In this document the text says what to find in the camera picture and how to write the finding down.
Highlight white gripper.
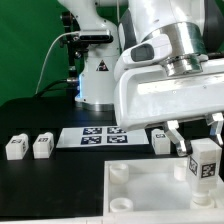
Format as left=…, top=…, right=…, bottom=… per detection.
left=114, top=34, right=224, bottom=157

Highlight white square table top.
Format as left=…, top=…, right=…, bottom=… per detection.
left=103, top=158, right=224, bottom=224

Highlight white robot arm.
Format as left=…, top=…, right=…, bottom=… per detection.
left=114, top=0, right=224, bottom=156

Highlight white sheet with AprilTags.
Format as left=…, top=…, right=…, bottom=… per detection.
left=57, top=126, right=149, bottom=148

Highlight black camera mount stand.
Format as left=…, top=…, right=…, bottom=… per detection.
left=59, top=11, right=94, bottom=79

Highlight black cable at base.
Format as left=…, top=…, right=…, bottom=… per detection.
left=34, top=77, right=80, bottom=98

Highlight white cable left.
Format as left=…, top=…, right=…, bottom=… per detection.
left=34, top=31, right=81, bottom=96

